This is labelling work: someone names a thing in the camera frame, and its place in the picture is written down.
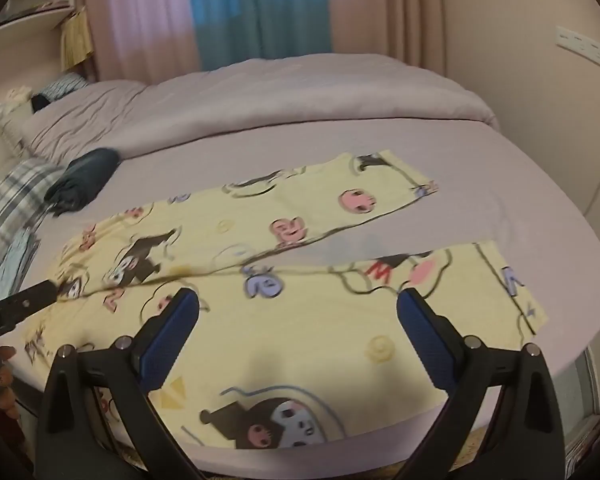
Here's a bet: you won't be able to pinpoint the lilac duvet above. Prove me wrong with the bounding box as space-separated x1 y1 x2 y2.
100 54 500 161

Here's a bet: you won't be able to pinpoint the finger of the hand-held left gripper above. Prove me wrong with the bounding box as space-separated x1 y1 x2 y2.
0 280 60 328

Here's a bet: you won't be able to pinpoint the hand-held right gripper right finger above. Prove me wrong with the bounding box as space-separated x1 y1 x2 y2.
396 287 567 480

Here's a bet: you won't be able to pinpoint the pink curtain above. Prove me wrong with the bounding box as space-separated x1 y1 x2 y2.
325 0 448 75
82 0 202 82

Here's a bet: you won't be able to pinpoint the dark navy folded cloth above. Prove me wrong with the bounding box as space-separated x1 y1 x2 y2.
45 147 120 218

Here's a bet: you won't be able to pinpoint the yellow cartoon print pants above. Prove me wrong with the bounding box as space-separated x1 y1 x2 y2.
22 149 551 450

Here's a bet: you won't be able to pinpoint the yellow hanging paper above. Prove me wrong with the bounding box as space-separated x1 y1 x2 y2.
60 7 95 72

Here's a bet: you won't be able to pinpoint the light blue cloth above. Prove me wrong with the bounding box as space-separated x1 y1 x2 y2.
0 200 42 307

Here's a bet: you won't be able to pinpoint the white spotted soft item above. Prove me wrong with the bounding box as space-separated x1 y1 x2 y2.
0 87 33 132

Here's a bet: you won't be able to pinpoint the grey plaid cloth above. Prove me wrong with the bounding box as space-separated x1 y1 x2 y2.
0 157 67 272

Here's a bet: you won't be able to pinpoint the lilac wrinkled pillow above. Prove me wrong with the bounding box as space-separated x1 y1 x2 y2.
19 80 148 163

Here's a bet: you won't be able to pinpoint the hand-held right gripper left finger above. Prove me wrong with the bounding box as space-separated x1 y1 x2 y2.
34 287 216 480

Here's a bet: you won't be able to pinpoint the white perforated wall strip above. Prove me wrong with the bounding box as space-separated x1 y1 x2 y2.
555 25 600 80

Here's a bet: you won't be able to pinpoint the bed with lilac sheet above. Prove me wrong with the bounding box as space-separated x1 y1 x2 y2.
0 52 600 480

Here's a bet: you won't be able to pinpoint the dark striped cloth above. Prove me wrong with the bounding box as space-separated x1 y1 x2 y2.
30 72 92 111

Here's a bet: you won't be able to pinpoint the blue curtain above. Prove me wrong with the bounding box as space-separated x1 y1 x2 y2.
187 0 333 73

